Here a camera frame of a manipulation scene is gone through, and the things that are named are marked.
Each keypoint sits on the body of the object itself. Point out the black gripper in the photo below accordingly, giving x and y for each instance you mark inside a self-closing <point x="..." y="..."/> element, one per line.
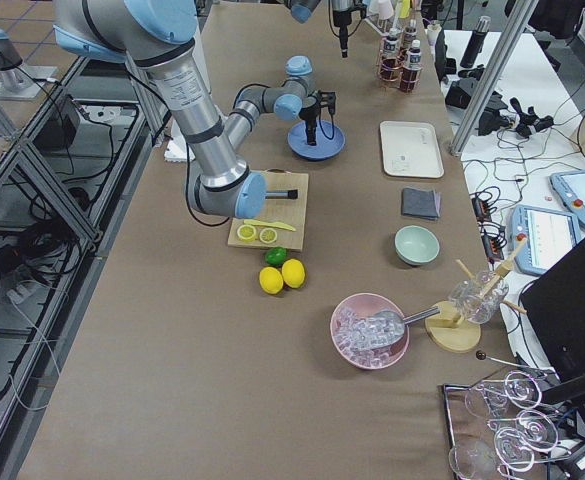
<point x="341" y="17"/>
<point x="310" y="109"/>

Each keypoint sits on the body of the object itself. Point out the blue round plate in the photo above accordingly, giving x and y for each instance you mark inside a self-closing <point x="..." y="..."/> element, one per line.
<point x="330" y="141"/>

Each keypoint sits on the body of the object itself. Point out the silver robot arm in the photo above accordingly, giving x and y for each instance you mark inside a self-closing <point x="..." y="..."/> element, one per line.
<point x="159" y="37"/>
<point x="302" y="10"/>

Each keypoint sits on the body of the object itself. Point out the pink cup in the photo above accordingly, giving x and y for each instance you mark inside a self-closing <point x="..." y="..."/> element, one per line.
<point x="385" y="9"/>

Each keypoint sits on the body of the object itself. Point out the dark drink bottle middle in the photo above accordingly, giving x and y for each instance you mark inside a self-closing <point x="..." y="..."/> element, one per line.
<point x="390" y="49"/>

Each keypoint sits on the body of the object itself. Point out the dark drink bottle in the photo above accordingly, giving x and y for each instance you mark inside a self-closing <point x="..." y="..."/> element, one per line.
<point x="410" y="33"/>
<point x="412" y="65"/>
<point x="390" y="49"/>

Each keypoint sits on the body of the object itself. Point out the dark drink bottle far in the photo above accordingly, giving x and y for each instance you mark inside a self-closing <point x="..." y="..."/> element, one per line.
<point x="410" y="33"/>

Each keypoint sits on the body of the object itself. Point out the steel muddler black tip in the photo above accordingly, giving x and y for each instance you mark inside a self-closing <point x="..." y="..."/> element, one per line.
<point x="290" y="194"/>

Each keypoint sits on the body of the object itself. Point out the dark drink bottle near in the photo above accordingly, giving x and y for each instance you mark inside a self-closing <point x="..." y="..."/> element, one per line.
<point x="412" y="65"/>

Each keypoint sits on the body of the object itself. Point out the wooden cutting board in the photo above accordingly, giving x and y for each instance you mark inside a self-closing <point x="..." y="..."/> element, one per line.
<point x="289" y="211"/>

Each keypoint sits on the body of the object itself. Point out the cream rabbit tray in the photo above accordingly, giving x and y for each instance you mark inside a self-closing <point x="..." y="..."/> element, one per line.
<point x="410" y="150"/>

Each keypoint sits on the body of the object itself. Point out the yellow plastic knife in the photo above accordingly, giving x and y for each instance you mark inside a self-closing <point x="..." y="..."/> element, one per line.
<point x="274" y="224"/>

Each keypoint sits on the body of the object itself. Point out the lemon half slice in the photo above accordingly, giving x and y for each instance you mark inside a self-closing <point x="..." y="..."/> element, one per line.
<point x="246" y="233"/>
<point x="268" y="235"/>

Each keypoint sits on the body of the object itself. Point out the grey folded cloth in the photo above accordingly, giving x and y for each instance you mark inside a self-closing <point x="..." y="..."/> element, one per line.
<point x="425" y="204"/>

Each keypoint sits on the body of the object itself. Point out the black device stand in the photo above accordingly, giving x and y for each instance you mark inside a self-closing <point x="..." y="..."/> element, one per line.
<point x="462" y="84"/>

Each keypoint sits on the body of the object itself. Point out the black thermos bottle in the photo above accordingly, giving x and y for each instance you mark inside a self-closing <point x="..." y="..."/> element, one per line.
<point x="475" y="42"/>

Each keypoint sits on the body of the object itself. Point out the green lime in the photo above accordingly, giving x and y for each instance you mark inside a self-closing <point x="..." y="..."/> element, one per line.
<point x="276" y="256"/>

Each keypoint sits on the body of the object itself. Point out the yellow lemon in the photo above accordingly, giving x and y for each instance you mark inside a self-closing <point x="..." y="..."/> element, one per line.
<point x="293" y="273"/>
<point x="271" y="280"/>

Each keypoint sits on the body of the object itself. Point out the mint green bowl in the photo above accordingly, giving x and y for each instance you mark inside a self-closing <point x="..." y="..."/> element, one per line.
<point x="416" y="245"/>

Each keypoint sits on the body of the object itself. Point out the pink bowl with ice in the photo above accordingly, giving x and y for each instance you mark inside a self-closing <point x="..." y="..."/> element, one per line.
<point x="362" y="336"/>

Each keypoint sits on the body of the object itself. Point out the metal ice scoop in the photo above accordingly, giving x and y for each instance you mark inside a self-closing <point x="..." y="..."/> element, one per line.
<point x="392" y="322"/>

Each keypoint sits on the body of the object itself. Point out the glass mug on stand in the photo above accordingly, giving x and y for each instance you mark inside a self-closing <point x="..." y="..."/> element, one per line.
<point x="478" y="299"/>

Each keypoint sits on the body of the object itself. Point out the wooden mug tree stand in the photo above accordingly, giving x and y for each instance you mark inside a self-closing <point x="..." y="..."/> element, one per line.
<point x="449" y="330"/>

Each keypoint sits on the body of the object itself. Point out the teach pendant tablet near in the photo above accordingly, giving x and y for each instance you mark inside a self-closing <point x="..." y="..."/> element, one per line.
<point x="549" y="235"/>

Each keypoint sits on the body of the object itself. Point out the black laptop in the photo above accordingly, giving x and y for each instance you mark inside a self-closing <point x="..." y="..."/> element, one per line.
<point x="555" y="306"/>

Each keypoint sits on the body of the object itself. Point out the wine glass rack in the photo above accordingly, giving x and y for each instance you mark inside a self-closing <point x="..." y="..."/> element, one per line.
<point x="505" y="429"/>

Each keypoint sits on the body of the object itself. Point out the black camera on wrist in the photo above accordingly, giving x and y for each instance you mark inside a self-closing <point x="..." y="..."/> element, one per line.
<point x="327" y="100"/>

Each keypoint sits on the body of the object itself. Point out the copper wire bottle rack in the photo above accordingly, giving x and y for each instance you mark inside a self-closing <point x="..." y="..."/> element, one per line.
<point x="393" y="78"/>

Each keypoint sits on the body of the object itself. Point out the aluminium frame post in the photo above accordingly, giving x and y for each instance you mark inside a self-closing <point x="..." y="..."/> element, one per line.
<point x="517" y="21"/>

